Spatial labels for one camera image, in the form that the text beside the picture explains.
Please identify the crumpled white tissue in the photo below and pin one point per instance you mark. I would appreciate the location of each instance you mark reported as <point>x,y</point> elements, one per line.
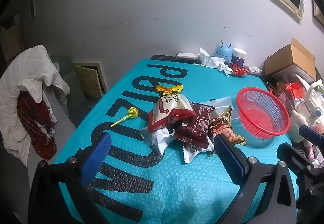
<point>210,60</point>

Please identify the brown cardboard box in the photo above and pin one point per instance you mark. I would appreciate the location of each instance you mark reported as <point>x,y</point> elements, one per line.
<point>291,59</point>

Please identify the dark red snack packet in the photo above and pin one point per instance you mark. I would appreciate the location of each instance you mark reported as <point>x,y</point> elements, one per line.
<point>197,122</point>

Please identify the silver snack packet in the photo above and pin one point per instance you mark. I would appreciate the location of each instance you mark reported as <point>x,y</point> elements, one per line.
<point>157,140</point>

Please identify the teal printed bubble mat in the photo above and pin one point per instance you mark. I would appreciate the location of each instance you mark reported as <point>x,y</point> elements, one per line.
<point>177,188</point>

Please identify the white jar with purple label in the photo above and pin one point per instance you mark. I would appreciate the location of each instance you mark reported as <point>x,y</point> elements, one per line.
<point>239,58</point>

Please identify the small wooden cabinet door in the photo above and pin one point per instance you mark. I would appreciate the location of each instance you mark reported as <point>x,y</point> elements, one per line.
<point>88,79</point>

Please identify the light blue humidifier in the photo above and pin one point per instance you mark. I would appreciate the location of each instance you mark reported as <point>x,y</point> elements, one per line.
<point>224,50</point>

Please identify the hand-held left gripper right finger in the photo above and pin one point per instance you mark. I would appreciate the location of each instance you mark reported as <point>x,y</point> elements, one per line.
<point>229,160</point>

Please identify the flat white box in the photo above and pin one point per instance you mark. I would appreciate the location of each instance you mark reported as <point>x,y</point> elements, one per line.
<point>187,56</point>

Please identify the red plaid cloth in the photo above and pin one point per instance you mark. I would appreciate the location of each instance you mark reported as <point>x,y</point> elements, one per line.
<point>35,117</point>

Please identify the shiny red packet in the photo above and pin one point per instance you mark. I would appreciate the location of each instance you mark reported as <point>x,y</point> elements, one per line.
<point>293,88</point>

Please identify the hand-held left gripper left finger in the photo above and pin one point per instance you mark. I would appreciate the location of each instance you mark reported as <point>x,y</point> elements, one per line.
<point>96,158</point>

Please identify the red plastic mesh basket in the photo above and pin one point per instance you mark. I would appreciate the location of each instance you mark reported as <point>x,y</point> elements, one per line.
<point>253,112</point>

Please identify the red candy wrapper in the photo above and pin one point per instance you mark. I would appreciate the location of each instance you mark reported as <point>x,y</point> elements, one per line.
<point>239,70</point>

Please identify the white quilted jacket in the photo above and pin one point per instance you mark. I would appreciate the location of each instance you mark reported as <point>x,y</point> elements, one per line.
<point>25,74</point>

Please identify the red and white snack packet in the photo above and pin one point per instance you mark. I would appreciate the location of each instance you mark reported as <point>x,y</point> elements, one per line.
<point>169,110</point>

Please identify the leaning cardboard sheets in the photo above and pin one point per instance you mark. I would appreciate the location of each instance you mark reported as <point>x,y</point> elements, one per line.
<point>10,39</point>

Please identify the dark wooden picture frame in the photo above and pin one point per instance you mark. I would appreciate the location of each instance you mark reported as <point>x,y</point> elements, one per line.
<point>318,12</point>

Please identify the yellow snack packet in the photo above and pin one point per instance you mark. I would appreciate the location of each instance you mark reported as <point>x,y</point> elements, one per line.
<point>167,90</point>

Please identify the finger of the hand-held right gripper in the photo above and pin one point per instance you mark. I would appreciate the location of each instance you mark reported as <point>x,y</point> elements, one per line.
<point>310,133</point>
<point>291,155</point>

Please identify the crumpled white paper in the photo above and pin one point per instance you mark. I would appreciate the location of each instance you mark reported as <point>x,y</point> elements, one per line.
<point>255,69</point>

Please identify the black and white snack packet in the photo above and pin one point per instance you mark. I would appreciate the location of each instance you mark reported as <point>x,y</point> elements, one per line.
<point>192,152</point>

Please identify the clear nut snack packet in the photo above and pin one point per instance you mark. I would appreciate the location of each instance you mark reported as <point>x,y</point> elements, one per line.
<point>222,125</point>

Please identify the yellow green lollipop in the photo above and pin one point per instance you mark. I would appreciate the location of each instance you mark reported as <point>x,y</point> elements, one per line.
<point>133,112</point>

